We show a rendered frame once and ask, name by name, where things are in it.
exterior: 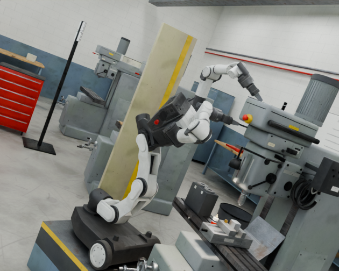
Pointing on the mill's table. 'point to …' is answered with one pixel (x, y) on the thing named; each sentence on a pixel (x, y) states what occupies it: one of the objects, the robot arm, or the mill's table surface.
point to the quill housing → (258, 169)
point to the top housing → (269, 113)
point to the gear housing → (272, 141)
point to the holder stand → (201, 199)
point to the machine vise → (242, 240)
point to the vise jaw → (226, 228)
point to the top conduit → (293, 132)
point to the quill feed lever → (266, 180)
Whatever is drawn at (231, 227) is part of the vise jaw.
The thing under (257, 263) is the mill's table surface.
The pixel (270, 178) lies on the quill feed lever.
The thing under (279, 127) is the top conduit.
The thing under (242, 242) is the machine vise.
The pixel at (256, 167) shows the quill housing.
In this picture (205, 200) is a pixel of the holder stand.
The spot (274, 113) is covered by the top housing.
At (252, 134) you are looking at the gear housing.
